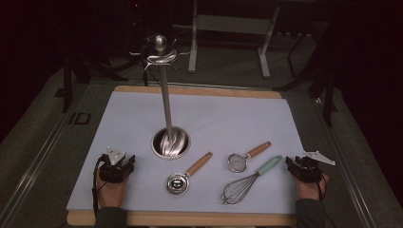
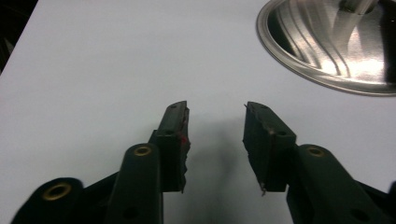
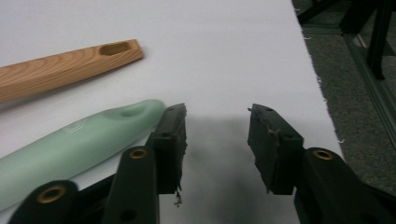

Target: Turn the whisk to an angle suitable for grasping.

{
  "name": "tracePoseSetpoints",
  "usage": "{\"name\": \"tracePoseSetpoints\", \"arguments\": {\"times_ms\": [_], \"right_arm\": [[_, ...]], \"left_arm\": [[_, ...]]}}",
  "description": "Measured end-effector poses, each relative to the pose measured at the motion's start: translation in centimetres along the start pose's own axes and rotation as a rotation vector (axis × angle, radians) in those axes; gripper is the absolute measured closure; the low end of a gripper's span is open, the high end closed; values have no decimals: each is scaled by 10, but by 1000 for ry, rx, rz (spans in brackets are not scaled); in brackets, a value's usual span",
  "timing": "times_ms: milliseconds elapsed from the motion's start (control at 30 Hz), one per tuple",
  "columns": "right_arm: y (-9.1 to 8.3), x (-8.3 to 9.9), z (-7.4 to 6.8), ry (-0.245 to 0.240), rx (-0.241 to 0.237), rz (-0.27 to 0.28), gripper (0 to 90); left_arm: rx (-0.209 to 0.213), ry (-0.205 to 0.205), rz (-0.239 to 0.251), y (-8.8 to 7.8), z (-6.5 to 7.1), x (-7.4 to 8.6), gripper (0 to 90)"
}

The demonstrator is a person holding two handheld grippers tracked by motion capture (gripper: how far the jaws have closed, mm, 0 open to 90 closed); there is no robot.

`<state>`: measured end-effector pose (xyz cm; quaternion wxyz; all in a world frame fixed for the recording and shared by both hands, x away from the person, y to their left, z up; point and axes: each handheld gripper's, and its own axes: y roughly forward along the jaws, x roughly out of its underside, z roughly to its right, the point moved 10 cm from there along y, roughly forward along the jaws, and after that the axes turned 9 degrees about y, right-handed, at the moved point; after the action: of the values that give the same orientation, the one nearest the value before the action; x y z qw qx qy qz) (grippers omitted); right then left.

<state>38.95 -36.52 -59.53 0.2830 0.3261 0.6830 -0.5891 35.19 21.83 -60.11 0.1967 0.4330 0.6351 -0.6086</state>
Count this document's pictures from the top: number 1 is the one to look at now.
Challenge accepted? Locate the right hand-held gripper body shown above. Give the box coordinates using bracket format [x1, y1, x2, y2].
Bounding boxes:
[296, 150, 336, 184]

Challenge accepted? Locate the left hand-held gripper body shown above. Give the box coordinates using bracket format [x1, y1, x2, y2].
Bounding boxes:
[99, 145, 129, 184]

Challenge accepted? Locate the metal utensil stand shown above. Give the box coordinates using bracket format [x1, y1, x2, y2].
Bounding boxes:
[129, 33, 192, 161]

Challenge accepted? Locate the metal ladle with wooden handle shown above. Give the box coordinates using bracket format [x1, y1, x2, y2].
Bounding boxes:
[165, 151, 214, 196]

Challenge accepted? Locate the small strainer with wooden handle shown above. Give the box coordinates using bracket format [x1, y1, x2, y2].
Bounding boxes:
[227, 141, 273, 174]

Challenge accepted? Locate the whisk with green handle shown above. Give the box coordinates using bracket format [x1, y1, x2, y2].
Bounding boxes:
[221, 154, 283, 205]

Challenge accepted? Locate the person's right hand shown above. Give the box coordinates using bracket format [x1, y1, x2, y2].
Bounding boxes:
[293, 173, 331, 201]

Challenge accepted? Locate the person's left hand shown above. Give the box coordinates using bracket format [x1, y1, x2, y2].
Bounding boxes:
[95, 169, 129, 209]

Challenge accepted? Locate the black tripod stand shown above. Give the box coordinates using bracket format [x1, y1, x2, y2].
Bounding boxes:
[273, 29, 339, 128]
[61, 51, 131, 114]

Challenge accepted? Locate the white paper sheet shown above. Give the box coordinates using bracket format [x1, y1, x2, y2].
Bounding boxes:
[66, 90, 326, 215]

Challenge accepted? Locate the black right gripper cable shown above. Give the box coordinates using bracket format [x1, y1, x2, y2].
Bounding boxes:
[316, 174, 340, 228]

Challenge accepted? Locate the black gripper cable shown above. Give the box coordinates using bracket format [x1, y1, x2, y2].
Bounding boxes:
[316, 174, 340, 228]
[91, 154, 110, 219]

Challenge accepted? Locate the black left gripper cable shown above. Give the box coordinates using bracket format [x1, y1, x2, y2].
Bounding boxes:
[91, 154, 110, 219]

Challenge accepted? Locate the grey metal frame stand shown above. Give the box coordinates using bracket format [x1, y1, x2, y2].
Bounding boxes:
[173, 0, 281, 80]

